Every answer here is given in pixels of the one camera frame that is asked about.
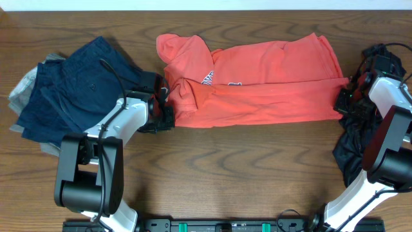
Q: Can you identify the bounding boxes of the red printed t-shirt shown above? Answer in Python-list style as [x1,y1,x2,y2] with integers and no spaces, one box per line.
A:
[156,34,348,128]

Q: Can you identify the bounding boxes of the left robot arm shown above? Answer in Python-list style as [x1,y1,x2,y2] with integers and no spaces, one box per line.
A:
[54,88,174,231]

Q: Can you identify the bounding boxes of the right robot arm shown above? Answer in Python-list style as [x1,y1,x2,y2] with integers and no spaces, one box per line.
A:
[307,76,411,231]

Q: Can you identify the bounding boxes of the black patterned garment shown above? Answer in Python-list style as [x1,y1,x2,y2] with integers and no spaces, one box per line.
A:
[332,43,407,188]

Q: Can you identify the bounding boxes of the navy blue folded shorts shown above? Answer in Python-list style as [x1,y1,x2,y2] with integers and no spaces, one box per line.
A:
[17,37,144,147]

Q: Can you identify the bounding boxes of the left black cable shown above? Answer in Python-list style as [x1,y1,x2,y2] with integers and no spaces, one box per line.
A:
[85,58,129,232]

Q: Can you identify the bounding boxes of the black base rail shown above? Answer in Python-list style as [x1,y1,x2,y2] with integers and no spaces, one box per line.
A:
[61,215,386,232]

